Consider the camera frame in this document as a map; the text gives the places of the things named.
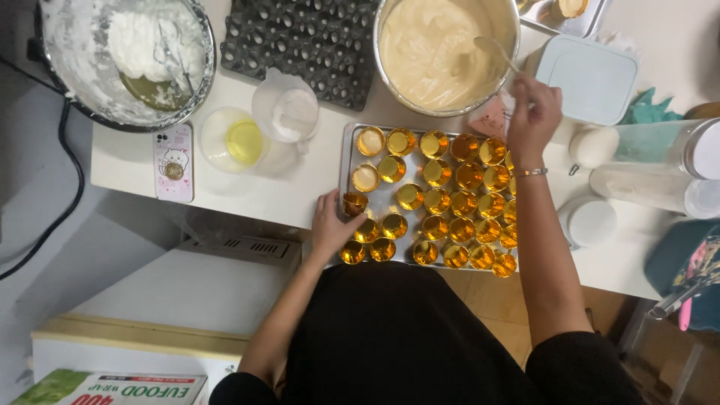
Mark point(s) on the clear bowl with yellow oil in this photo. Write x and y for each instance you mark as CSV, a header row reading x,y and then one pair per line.
x,y
236,140

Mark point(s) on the phone with pink case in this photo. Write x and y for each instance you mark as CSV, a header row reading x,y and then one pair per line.
x,y
173,163

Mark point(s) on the person's right hand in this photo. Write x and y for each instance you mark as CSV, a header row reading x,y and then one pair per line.
x,y
531,129

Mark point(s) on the metal whisk attachment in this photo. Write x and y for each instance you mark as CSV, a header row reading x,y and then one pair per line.
x,y
171,56

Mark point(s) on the clear jar with teal contents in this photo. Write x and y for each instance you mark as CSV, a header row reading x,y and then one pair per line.
x,y
664,146

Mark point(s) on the metal spoon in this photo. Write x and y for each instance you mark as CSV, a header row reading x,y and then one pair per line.
x,y
489,44

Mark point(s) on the person's black clothing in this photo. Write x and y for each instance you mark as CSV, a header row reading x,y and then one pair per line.
x,y
394,337

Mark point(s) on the teal cloth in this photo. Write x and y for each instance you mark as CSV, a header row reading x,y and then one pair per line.
x,y
647,109

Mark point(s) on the food wrap box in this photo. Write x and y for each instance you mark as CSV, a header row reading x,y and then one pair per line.
x,y
112,389

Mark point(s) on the group of gold baking cups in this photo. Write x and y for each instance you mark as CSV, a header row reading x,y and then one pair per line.
x,y
436,172

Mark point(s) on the clear jar with white powder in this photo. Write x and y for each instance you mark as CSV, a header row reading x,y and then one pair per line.
x,y
647,191

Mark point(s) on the pale blue container lid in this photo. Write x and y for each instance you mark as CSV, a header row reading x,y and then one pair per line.
x,y
588,79

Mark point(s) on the cup of batter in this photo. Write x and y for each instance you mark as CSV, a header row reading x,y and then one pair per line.
x,y
571,7

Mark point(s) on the small metal tray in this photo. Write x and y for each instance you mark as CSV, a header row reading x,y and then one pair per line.
x,y
585,22

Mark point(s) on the black egg tray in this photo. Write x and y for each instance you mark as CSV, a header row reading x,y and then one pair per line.
x,y
304,48

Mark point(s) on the chair with floral cloth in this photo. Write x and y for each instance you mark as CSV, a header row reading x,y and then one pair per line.
x,y
686,270

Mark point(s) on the single gold foil cup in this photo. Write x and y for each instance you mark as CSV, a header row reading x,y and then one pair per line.
x,y
354,203

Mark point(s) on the silver baking tray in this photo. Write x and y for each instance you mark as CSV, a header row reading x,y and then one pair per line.
x,y
385,198

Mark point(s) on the metal stool frame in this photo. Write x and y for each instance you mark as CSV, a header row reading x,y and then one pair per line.
x,y
689,360

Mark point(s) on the person's left hand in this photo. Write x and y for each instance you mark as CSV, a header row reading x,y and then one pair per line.
x,y
329,230

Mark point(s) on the white round lid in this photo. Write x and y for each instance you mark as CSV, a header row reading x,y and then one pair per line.
x,y
590,222

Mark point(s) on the person's right fingers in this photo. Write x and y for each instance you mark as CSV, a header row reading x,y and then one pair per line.
x,y
540,93

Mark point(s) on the steel bowl of batter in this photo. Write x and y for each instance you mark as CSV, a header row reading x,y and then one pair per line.
x,y
433,53

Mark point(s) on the steel bowl of whipped cream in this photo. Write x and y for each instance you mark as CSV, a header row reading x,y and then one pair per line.
x,y
84,62

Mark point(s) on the clear jug with flour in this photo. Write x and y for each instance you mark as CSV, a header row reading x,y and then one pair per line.
x,y
289,112

